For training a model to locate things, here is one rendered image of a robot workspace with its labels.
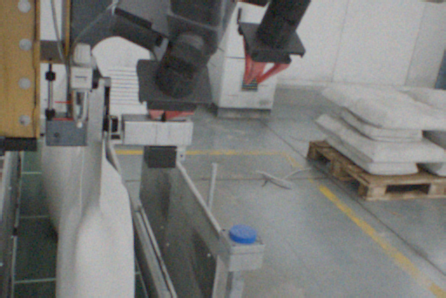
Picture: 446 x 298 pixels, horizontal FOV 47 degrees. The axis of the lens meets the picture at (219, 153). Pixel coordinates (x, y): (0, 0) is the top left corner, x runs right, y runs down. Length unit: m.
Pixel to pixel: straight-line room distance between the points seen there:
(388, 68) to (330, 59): 0.79
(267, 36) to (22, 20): 0.45
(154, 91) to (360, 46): 5.46
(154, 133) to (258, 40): 0.35
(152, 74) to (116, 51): 3.11
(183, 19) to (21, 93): 0.55
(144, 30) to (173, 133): 0.48
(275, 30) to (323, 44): 5.05
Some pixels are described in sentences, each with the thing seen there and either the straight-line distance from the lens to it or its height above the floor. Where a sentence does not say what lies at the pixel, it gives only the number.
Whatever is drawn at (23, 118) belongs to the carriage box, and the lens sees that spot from 1.05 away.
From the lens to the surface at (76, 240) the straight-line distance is 1.16.
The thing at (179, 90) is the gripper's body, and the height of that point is 1.22.
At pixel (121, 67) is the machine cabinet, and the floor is 0.58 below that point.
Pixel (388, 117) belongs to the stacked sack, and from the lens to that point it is 3.50.
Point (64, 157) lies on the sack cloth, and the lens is 1.83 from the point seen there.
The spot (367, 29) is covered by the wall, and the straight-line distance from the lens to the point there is 6.10.
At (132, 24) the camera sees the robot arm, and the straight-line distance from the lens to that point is 0.63.
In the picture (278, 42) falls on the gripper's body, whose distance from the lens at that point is 0.82.
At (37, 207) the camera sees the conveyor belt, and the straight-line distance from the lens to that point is 2.20.
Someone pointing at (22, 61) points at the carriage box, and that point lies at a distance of 1.02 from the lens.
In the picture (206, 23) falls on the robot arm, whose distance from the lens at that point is 0.54.
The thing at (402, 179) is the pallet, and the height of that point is 0.14.
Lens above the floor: 1.39
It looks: 20 degrees down
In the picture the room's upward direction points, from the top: 8 degrees clockwise
